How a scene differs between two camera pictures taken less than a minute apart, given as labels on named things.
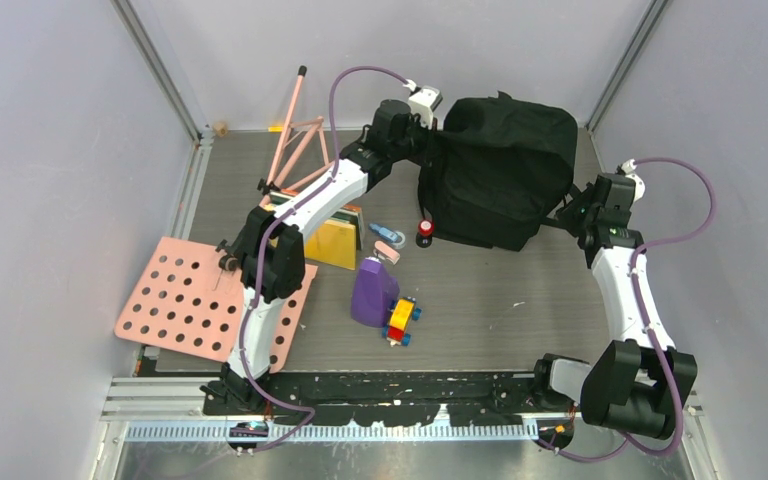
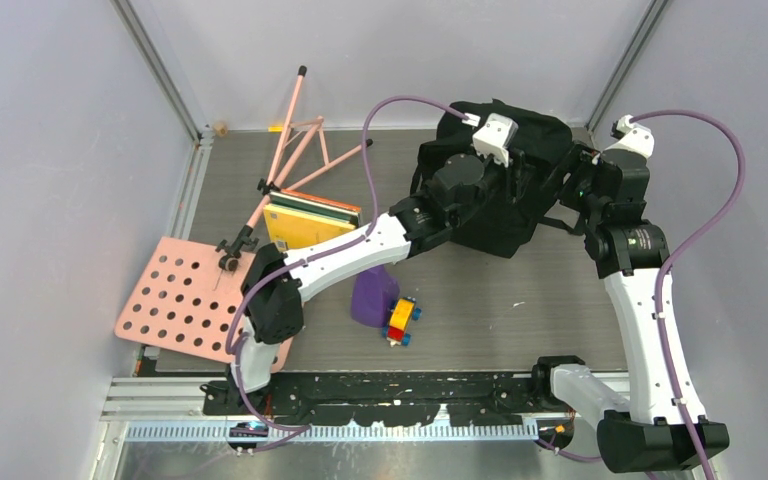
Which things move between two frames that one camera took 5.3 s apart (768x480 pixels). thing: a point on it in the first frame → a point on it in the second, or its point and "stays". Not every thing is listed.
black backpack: [497, 170] stays
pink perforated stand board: [186, 299] stays
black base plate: [429, 397] stays
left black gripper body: [416, 142] → [500, 183]
